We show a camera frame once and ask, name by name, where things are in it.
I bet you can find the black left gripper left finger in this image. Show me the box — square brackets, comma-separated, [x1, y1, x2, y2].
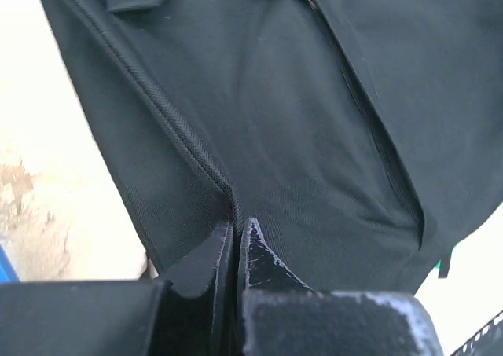
[151, 222, 235, 355]

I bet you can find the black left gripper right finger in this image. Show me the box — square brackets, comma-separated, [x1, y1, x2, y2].
[237, 218, 314, 355]

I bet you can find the black student backpack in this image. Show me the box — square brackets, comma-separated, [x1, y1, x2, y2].
[42, 0, 502, 293]

